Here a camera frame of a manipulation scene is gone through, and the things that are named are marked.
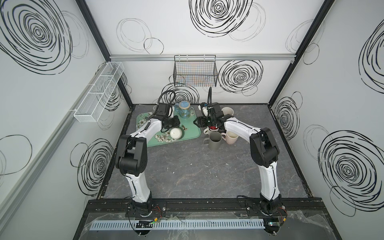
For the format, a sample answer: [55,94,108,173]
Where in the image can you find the white mug red inside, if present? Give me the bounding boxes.
[203,127,219,135]

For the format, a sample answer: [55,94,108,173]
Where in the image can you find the beige mug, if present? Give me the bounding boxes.
[222,107,234,118]

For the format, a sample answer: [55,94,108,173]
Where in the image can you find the grey mug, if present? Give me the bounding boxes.
[203,132,222,151]

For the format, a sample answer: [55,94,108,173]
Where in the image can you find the pale pink mug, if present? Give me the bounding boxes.
[221,131,239,145]

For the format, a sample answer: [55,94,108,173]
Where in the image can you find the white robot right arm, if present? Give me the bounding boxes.
[194,103,282,215]

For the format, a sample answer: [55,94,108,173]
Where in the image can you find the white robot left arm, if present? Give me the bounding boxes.
[116,103,180,212]

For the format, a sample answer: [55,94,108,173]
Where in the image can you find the blue butterfly mug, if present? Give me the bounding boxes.
[175,101,191,119]

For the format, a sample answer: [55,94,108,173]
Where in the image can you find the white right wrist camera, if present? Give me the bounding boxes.
[201,106,210,118]

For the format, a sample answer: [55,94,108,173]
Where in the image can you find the black wire basket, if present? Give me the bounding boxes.
[173,60,219,88]

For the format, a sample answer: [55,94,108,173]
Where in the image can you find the white wire wall shelf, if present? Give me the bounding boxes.
[74,62,125,123]

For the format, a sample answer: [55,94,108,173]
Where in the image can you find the aluminium wall rail back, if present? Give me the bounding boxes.
[110,54,296,62]

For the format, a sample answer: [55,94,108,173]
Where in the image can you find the aluminium wall rail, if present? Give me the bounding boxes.
[110,54,296,62]
[1,62,109,225]

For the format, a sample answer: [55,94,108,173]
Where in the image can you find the white slotted cable duct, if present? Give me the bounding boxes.
[90,219,265,231]

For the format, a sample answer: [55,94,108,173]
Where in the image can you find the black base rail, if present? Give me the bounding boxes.
[86,196,326,218]

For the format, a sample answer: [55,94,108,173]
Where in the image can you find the black corner frame post left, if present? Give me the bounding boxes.
[76,0,134,110]

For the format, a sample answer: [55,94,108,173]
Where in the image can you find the black corner frame post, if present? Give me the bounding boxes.
[268,0,335,108]
[76,0,134,110]

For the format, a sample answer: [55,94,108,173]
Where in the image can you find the black corner frame post right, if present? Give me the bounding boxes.
[268,0,335,108]

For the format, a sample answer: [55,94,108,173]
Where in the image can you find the aluminium wall rail left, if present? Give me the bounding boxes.
[1,62,109,225]

